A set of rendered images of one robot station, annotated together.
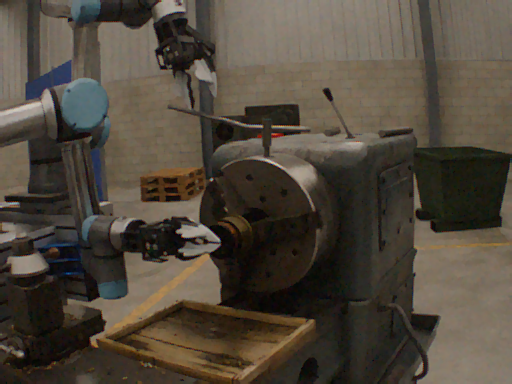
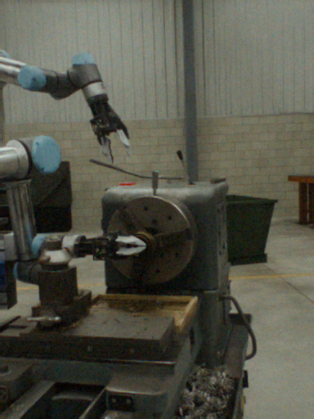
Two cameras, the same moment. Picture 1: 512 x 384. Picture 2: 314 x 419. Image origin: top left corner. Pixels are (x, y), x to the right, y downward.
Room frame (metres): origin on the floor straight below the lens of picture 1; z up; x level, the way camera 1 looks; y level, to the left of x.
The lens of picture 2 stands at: (-0.45, 0.48, 1.34)
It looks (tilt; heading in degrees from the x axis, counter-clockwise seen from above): 6 degrees down; 343
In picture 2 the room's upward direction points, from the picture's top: 2 degrees counter-clockwise
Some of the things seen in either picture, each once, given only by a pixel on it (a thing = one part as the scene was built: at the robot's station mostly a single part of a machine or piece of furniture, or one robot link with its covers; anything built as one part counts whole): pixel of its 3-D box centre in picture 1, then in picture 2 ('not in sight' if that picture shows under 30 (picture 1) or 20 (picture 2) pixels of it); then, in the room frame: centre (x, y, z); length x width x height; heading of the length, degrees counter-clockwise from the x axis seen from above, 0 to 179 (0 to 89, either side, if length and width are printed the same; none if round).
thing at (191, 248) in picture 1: (196, 250); (129, 251); (1.01, 0.12, 1.08); 0.09 x 0.06 x 0.03; 59
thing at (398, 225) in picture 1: (326, 202); (170, 228); (1.59, -0.21, 1.06); 0.59 x 0.48 x 0.39; 149
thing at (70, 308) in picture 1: (52, 336); (62, 308); (0.77, 0.36, 0.99); 0.20 x 0.10 x 0.05; 149
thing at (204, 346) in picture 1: (205, 340); (132, 313); (1.01, 0.12, 0.89); 0.36 x 0.30 x 0.04; 59
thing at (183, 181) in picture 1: (173, 183); not in sight; (9.33, 1.44, 0.22); 1.25 x 0.86 x 0.44; 169
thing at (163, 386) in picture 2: not in sight; (81, 362); (0.66, 0.33, 0.90); 0.47 x 0.30 x 0.06; 59
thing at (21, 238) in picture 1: (22, 242); (53, 242); (0.74, 0.37, 1.17); 0.04 x 0.04 x 0.03
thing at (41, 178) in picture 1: (49, 173); not in sight; (1.48, 0.62, 1.21); 0.15 x 0.15 x 0.10
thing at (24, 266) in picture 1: (25, 262); (54, 255); (0.74, 0.37, 1.13); 0.08 x 0.08 x 0.03
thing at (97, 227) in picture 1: (105, 233); (51, 247); (1.15, 0.35, 1.09); 0.11 x 0.08 x 0.09; 59
